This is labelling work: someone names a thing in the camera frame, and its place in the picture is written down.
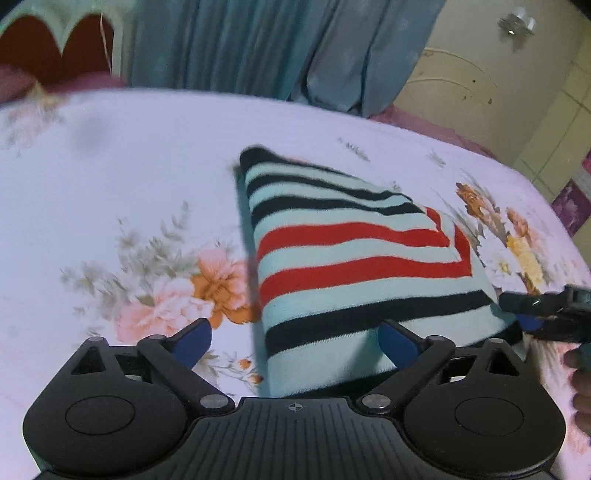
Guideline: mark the striped purple pillow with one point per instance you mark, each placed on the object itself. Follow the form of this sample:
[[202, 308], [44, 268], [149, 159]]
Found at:
[[14, 85]]

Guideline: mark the person's right hand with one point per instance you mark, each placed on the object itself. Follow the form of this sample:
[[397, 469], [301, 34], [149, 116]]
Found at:
[[584, 383]]

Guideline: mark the pink under sheet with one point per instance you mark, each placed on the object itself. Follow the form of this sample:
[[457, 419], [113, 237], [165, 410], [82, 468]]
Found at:
[[429, 127]]

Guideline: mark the plain purple pillow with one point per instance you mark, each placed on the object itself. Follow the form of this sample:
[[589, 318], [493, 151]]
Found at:
[[87, 83]]

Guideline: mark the white wall fixture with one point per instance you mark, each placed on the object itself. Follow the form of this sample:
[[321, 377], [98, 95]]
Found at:
[[516, 23]]

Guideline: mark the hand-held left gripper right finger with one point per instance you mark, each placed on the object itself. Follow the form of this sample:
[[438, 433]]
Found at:
[[397, 345]]

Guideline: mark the purple floral cloth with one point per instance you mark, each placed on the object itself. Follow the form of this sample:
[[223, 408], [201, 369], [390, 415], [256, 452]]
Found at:
[[572, 205]]

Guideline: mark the red scalloped headboard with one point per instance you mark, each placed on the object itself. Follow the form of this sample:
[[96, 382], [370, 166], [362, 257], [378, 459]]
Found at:
[[27, 46]]

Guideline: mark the blue-grey curtain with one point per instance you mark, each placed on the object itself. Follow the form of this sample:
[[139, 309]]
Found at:
[[258, 46]]

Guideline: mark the floral bed sheet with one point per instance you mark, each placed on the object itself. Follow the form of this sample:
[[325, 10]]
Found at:
[[138, 184]]

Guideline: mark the striped towel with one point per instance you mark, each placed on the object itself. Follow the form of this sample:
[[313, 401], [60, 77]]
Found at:
[[346, 258]]

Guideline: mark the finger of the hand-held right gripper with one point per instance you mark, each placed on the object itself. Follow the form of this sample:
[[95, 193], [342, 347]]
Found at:
[[531, 322], [531, 302]]

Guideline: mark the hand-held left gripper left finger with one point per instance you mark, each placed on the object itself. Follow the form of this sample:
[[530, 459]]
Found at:
[[194, 344]]

